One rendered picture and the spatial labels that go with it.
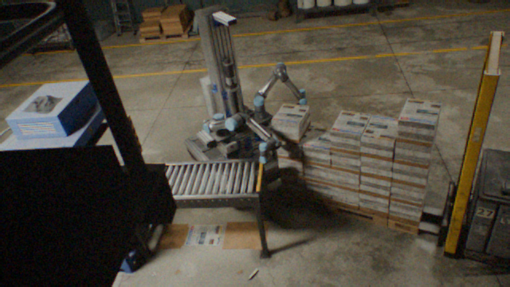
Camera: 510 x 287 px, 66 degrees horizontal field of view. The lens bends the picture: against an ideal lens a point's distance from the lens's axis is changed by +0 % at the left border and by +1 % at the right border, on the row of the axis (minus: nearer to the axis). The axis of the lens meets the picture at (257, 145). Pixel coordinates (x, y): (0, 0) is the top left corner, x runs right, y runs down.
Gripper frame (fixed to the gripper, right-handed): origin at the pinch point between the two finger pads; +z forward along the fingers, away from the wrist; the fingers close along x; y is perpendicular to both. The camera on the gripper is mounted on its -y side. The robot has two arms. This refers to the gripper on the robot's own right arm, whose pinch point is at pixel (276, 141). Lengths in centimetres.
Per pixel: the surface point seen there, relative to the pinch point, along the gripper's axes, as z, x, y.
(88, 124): -107, 120, 70
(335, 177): 1, -59, -33
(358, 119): 25, -75, 22
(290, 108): 30.3, -4.1, 21.4
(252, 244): -66, 9, -85
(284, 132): 3.0, -7.1, 10.5
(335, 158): 2, -59, -10
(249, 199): -77, -5, -8
